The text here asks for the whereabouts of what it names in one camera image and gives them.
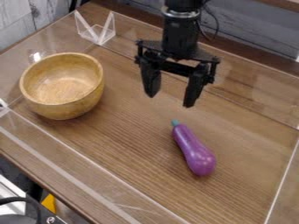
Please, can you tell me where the clear acrylic corner bracket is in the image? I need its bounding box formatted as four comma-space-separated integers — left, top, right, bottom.
74, 10, 116, 46

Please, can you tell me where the black cable bottom left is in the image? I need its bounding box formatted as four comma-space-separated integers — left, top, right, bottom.
0, 197, 43, 224

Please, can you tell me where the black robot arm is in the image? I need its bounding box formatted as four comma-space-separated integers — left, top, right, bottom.
135, 0, 220, 108

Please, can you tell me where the yellow black device bottom left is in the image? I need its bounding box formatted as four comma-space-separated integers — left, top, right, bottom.
23, 193, 68, 224

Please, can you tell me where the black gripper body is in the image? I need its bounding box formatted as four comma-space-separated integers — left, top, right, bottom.
135, 8, 220, 83

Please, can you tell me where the clear acrylic tray wall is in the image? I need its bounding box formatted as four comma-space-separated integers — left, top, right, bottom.
0, 100, 190, 224

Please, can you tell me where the purple toy eggplant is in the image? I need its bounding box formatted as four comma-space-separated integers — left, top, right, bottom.
172, 120, 216, 176

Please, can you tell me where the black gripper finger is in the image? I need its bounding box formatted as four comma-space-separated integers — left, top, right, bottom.
140, 58, 162, 98
183, 65, 211, 108

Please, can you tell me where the brown wooden bowl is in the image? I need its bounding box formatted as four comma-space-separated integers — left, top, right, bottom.
19, 52, 104, 120

